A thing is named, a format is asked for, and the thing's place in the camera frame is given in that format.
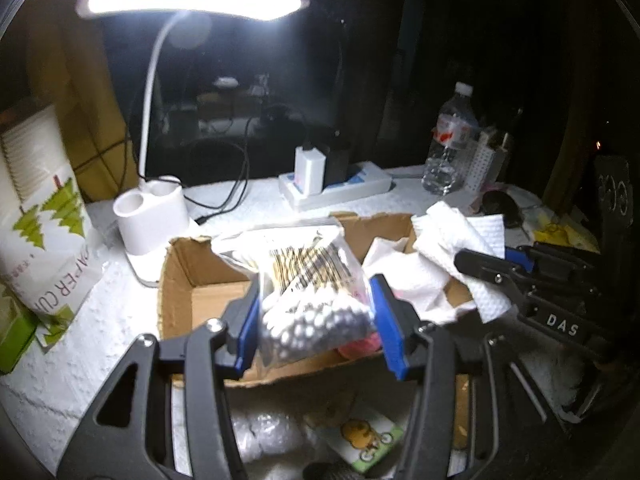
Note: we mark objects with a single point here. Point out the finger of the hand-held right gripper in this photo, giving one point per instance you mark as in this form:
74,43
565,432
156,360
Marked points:
492,272
522,257

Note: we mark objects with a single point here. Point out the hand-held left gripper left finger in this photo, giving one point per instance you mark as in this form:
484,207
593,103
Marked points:
247,332

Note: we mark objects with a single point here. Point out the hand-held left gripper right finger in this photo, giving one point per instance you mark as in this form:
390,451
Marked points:
391,332

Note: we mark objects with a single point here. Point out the cardboard box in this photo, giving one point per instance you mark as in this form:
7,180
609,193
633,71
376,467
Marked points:
200,300

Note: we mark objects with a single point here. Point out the white paper towel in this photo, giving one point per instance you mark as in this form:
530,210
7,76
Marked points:
450,230

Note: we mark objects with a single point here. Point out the bag of cotton swabs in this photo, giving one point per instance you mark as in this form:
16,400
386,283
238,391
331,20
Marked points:
310,320

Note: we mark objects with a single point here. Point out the pink object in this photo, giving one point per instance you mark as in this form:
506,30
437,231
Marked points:
361,346

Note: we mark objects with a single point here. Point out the yellow packet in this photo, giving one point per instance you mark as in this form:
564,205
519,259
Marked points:
565,235

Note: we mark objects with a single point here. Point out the small black object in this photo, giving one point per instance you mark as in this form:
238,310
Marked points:
500,207

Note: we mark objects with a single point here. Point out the white tissue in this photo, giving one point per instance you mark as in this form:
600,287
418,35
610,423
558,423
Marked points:
415,280

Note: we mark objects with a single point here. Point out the white perforated holder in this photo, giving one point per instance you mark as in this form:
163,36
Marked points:
485,165

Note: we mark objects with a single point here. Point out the clear plastic bag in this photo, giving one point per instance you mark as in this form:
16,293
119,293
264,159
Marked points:
265,435

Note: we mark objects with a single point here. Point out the cartoon bear card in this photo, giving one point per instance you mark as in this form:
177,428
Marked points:
360,435

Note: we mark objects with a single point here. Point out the clear plastic water bottle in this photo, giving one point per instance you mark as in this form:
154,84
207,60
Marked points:
447,160

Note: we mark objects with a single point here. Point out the white power strip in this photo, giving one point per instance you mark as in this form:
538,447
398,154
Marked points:
350,191

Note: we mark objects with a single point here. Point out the white desk lamp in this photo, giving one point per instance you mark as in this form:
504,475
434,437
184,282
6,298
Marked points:
150,220

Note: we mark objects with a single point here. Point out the white charger plug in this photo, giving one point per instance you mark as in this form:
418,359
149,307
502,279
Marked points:
309,170

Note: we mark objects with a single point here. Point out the black charger plug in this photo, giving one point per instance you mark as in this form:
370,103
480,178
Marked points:
337,162

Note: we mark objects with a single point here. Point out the green box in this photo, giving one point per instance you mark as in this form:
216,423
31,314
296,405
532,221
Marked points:
12,330

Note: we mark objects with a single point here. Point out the paper cup sleeve package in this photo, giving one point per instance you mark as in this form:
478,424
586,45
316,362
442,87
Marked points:
45,210

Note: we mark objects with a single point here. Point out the yellow curtain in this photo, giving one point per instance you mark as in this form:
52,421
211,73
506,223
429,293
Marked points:
85,105

